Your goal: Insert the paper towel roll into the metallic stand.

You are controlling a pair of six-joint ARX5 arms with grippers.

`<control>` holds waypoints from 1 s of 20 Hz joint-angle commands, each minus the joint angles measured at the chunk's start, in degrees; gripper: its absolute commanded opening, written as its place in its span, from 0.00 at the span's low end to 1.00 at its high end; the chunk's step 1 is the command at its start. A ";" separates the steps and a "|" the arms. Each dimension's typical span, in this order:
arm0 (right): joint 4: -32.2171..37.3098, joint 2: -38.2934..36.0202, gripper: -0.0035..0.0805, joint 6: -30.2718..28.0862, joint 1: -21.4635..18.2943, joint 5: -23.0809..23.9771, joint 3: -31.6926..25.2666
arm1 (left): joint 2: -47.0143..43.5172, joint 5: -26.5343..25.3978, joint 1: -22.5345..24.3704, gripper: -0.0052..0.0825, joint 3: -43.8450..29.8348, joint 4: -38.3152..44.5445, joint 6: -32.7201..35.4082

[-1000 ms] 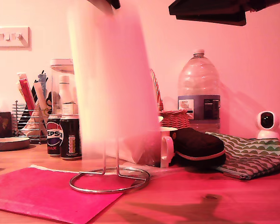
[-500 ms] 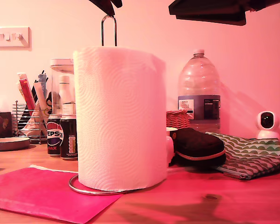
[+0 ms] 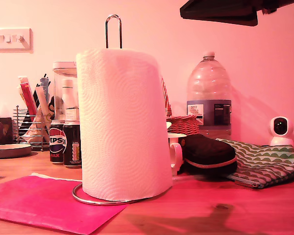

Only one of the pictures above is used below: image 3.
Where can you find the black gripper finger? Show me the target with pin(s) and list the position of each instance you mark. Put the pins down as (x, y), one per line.
(223, 3)
(223, 16)

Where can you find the white paper towel roll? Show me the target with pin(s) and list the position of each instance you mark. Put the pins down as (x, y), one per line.
(122, 122)

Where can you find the large clear water bottle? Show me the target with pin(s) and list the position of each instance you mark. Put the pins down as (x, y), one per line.
(209, 85)

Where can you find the black zip case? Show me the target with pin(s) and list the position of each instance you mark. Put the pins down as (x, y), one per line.
(208, 149)

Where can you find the white mug with red print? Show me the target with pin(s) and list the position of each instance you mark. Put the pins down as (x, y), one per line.
(179, 156)

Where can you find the green wave pattern pouch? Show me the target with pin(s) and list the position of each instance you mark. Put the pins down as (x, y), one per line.
(259, 161)

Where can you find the clear container with white lid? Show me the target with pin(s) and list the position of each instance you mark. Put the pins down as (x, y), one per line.
(63, 67)

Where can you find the blue topped paper packet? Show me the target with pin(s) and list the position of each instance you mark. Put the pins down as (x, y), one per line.
(45, 84)

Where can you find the black can with nutrition labels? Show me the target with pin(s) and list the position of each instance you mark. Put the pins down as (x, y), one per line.
(72, 137)

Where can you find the black and white paper packet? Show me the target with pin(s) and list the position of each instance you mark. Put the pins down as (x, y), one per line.
(42, 102)

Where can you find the Pepsi Max logo can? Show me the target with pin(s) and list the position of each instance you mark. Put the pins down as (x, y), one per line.
(56, 144)

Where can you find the red and white paper packet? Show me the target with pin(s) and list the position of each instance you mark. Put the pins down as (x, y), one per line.
(27, 95)

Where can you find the dark floral tissue box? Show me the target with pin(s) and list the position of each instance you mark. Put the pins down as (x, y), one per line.
(1, 132)

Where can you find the grey shallow dish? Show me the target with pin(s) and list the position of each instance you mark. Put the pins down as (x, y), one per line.
(9, 150)

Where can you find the pink padded envelope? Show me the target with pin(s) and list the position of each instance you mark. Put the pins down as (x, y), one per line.
(51, 205)

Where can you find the small white round camera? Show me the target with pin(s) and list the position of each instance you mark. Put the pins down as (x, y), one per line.
(281, 127)

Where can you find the white wall switch plate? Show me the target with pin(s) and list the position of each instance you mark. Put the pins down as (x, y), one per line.
(13, 40)

